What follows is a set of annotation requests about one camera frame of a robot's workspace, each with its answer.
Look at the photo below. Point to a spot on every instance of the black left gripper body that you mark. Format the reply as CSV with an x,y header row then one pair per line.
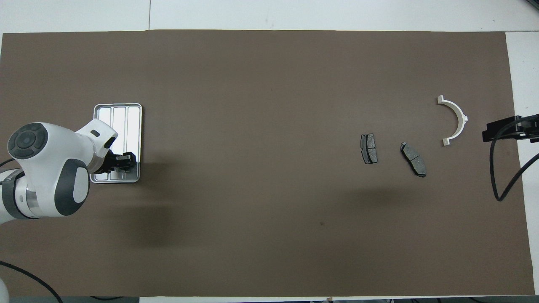
x,y
109,164

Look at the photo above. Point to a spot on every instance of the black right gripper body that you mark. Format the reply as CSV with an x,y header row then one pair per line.
x,y
532,128

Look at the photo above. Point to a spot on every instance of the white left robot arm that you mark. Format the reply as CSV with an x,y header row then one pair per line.
x,y
46,168

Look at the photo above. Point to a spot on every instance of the silver metal tray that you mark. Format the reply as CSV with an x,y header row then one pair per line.
x,y
126,126

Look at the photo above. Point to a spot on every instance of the long dark brake pad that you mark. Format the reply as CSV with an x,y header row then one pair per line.
x,y
414,160

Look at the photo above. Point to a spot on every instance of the short dark brake pad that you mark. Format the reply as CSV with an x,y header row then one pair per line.
x,y
369,148

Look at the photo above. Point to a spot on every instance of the brown table mat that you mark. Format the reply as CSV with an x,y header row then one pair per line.
x,y
269,84

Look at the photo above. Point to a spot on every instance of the white semicircular bracket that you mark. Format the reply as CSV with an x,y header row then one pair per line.
x,y
463,122

